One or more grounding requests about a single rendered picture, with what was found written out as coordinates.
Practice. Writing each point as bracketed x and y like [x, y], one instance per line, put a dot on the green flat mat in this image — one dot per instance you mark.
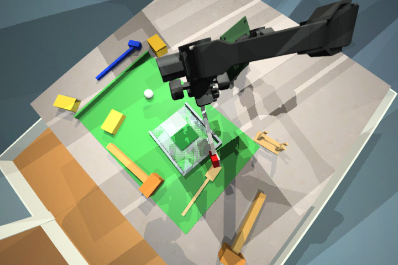
[133, 139]

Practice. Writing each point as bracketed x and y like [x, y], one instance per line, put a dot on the blue putter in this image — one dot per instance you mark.
[132, 45]

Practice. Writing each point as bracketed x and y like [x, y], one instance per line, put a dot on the red putter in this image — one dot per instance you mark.
[213, 154]

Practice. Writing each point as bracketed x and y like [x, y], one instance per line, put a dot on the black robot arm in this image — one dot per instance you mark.
[326, 31]

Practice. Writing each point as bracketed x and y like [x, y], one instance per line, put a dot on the white golf ball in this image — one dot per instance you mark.
[148, 93]

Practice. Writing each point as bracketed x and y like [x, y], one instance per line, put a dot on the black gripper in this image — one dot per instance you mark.
[176, 88]

